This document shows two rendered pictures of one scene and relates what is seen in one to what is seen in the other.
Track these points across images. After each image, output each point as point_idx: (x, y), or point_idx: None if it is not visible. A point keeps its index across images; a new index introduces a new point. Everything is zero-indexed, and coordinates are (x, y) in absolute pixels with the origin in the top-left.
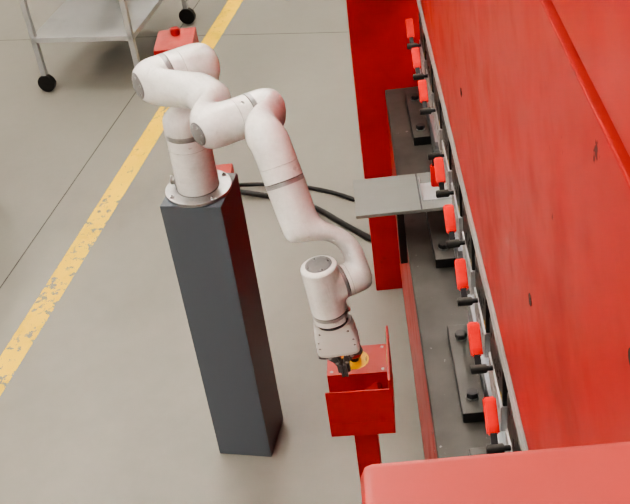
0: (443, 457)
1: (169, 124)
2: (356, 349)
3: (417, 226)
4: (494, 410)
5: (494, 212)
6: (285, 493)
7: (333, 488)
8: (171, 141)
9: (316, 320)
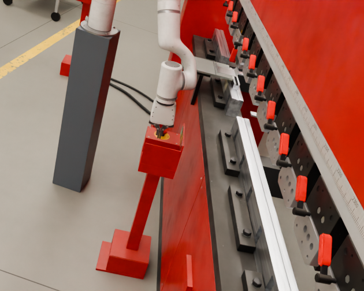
0: (212, 186)
1: None
2: (171, 123)
3: (205, 88)
4: (287, 141)
5: (333, 18)
6: (82, 212)
7: (109, 216)
8: None
9: (158, 97)
